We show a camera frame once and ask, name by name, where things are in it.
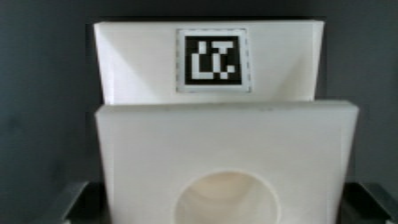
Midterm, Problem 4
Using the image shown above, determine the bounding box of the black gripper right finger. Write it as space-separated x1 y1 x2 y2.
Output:
340 182 398 224

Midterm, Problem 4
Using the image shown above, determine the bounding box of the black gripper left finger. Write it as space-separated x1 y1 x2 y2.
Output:
35 181 106 224

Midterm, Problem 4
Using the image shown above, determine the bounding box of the white lamp base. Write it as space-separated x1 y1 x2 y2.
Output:
93 20 358 224

